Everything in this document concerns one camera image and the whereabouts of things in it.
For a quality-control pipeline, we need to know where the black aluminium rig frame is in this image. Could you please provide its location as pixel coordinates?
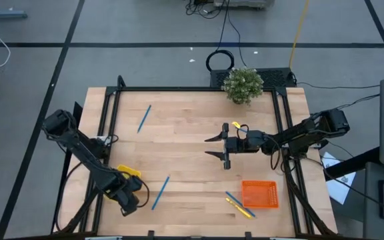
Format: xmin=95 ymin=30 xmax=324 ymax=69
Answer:
xmin=50 ymin=75 xmax=338 ymax=240

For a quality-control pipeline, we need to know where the black beam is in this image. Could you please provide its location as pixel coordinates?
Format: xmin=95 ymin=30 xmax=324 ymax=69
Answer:
xmin=324 ymin=146 xmax=381 ymax=181

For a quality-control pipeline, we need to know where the grey equipment box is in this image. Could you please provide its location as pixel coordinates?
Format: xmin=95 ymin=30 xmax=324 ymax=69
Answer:
xmin=213 ymin=0 xmax=275 ymax=10

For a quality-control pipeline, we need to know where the yellow cable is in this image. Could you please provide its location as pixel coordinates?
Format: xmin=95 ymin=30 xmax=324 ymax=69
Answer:
xmin=288 ymin=0 xmax=311 ymax=71

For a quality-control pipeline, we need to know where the thin black cable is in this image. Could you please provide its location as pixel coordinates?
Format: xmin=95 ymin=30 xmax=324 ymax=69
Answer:
xmin=227 ymin=13 xmax=248 ymax=69

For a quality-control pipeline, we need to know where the orange plastic basket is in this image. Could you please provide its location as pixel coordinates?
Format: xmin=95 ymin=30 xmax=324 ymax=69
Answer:
xmin=241 ymin=180 xmax=279 ymax=209

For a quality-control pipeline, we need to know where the straight black floor cable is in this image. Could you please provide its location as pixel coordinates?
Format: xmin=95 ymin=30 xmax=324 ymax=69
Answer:
xmin=297 ymin=81 xmax=381 ymax=91

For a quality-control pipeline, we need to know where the black coiled cable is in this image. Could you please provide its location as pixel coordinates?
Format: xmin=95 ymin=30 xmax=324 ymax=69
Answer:
xmin=205 ymin=0 xmax=236 ymax=73

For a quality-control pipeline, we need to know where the long grey desk foot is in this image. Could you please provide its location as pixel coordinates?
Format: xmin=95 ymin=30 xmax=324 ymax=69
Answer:
xmin=0 ymin=0 xmax=29 ymax=21

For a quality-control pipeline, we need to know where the black cable tangle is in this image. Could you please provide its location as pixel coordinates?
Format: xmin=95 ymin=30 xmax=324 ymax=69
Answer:
xmin=184 ymin=0 xmax=221 ymax=20

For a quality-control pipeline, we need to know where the yellow plastic basket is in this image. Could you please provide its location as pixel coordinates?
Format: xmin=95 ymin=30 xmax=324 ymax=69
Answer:
xmin=104 ymin=163 xmax=143 ymax=202

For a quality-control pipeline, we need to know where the small green potted plant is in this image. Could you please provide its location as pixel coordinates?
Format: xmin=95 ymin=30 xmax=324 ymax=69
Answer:
xmin=221 ymin=67 xmax=265 ymax=105

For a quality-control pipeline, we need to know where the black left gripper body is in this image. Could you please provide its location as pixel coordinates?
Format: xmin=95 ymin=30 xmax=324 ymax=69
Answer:
xmin=103 ymin=173 xmax=143 ymax=217

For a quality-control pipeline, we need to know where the grey keyboard desk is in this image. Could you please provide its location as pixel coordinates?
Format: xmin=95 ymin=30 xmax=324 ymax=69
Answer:
xmin=363 ymin=161 xmax=384 ymax=240

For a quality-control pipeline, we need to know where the yellow pencil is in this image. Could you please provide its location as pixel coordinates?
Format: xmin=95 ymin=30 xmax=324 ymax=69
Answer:
xmin=225 ymin=197 xmax=253 ymax=219

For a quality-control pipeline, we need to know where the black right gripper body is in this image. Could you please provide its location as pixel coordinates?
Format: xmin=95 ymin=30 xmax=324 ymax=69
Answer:
xmin=223 ymin=122 xmax=248 ymax=171

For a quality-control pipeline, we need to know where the curved black floor cable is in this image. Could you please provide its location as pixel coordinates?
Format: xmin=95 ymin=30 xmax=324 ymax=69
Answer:
xmin=335 ymin=94 xmax=381 ymax=111

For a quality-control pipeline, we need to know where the white paper sheet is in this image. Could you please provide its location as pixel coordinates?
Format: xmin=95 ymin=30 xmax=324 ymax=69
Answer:
xmin=321 ymin=151 xmax=358 ymax=205

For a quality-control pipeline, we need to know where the black perforated computer case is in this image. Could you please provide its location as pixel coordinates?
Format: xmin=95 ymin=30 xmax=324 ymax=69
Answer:
xmin=210 ymin=67 xmax=297 ymax=89

